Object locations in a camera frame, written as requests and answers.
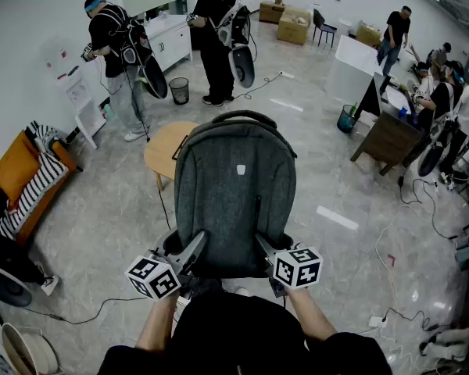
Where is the cardboard box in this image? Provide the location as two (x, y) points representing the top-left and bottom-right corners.
(355, 23), (383, 47)
(277, 6), (312, 45)
(259, 0), (286, 23)

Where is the person's right forearm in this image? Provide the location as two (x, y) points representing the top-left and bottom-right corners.
(287, 287), (339, 343)

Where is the blue wastebasket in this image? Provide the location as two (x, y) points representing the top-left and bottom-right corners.
(337, 103), (360, 134)

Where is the person's left forearm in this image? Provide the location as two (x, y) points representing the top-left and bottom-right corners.
(134, 287), (181, 353)

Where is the light wooden table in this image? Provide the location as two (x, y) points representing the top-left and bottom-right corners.
(143, 120), (199, 191)

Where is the white counter cabinet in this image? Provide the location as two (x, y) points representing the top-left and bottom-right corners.
(142, 13), (192, 73)

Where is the black floor cable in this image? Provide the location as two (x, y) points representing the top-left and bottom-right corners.
(158, 187), (173, 230)
(23, 297), (148, 326)
(398, 177), (458, 241)
(234, 71), (285, 100)
(382, 306), (433, 331)

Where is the black mesh wastebasket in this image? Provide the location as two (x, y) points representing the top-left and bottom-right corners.
(168, 77), (190, 105)

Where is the person's black shirt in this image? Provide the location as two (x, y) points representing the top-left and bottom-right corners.
(97, 289), (394, 375)

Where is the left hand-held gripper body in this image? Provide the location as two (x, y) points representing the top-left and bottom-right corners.
(124, 244), (199, 303)

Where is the black chair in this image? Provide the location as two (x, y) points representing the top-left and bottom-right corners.
(311, 9), (337, 49)

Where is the white floor cable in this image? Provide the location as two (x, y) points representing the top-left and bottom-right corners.
(374, 205), (419, 327)

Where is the white paper sheet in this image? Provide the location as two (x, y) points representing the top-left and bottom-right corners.
(386, 86), (410, 111)

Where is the white side stand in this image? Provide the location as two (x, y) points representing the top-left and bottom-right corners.
(56, 62), (107, 150)

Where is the white block cabinet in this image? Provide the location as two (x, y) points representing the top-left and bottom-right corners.
(324, 35), (384, 105)

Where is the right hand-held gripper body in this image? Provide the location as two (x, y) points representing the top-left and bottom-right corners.
(264, 242), (324, 298)

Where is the orange sofa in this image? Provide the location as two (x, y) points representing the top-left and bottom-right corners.
(0, 121), (83, 249)

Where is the white crumpled cloth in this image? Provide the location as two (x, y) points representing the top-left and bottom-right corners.
(420, 326), (469, 363)

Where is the black white striped blanket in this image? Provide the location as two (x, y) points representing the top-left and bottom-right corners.
(0, 121), (70, 241)

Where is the dark brown desk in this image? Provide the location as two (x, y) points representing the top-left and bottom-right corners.
(350, 72), (425, 176)

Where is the grey fabric backpack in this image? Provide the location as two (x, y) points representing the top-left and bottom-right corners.
(156, 109), (299, 280)

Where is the orange cushion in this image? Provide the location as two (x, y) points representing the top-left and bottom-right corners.
(0, 130), (42, 210)

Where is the black rectangular frame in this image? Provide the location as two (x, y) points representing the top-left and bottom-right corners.
(171, 134), (189, 162)

